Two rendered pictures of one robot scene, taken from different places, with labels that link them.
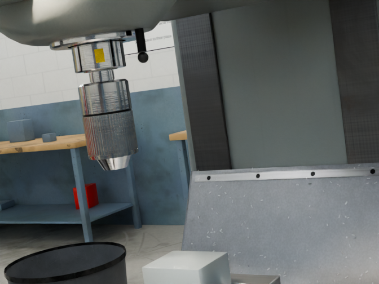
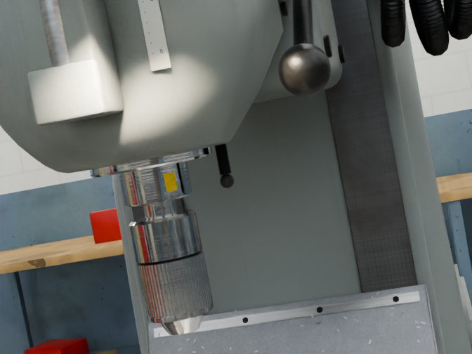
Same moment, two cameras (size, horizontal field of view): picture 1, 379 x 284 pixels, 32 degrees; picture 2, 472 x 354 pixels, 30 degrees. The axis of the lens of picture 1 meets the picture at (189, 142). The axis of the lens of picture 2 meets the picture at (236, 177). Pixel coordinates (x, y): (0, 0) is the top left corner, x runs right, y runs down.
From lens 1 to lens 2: 0.25 m
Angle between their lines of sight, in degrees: 21
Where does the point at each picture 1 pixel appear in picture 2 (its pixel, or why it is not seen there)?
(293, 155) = (289, 289)
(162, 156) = not seen: outside the picture
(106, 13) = (211, 128)
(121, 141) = (201, 293)
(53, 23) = (147, 144)
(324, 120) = (328, 241)
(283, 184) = (283, 327)
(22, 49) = not seen: outside the picture
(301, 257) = not seen: outside the picture
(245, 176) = (227, 322)
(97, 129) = (171, 281)
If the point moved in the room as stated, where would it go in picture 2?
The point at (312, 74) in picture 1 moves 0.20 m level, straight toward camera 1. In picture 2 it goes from (310, 186) to (369, 193)
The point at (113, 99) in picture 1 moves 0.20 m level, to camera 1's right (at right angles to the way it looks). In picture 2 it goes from (189, 238) to (436, 181)
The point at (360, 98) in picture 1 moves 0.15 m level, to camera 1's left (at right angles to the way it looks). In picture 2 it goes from (373, 211) to (246, 241)
